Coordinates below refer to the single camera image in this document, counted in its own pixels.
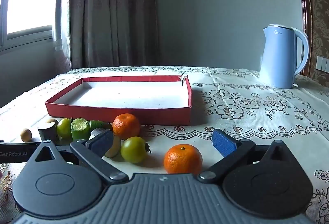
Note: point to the light blue electric kettle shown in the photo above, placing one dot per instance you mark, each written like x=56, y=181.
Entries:
x=279, y=63

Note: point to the red shallow cardboard box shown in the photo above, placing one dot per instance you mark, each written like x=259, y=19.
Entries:
x=159, y=100

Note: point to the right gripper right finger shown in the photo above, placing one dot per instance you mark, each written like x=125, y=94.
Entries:
x=234, y=153

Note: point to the window with grey frame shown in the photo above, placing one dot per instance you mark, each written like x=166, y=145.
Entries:
x=28, y=0

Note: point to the orange mandarin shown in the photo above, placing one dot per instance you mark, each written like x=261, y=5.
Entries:
x=183, y=158
x=126, y=126

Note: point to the green cucumber piece cut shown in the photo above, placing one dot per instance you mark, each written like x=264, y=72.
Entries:
x=80, y=129

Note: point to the brown patterned curtain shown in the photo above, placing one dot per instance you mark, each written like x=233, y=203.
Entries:
x=105, y=33

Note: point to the floral white tablecloth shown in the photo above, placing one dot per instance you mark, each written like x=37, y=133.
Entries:
x=232, y=100

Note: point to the wooden headboard frame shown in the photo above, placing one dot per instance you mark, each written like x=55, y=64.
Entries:
x=308, y=29

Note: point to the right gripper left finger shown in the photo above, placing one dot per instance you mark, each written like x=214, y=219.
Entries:
x=91, y=152

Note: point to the white wall switch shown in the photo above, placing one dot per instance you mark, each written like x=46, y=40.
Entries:
x=322, y=64

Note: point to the dark sugarcane piece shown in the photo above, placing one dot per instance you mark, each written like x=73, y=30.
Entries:
x=47, y=131
x=104, y=143

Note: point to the dark green cucumber end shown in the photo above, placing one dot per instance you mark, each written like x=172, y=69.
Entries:
x=99, y=124

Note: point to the green tomato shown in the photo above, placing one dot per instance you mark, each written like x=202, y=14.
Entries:
x=135, y=150
x=64, y=128

